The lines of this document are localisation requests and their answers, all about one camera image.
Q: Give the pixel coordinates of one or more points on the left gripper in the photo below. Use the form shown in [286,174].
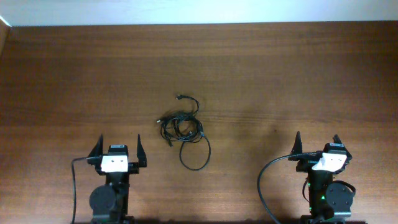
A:
[133,168]

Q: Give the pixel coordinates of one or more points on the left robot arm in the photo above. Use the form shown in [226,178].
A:
[109,202]

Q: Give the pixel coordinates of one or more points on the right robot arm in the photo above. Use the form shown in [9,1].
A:
[329,200]

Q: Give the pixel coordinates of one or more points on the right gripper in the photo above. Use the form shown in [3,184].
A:
[306,163]

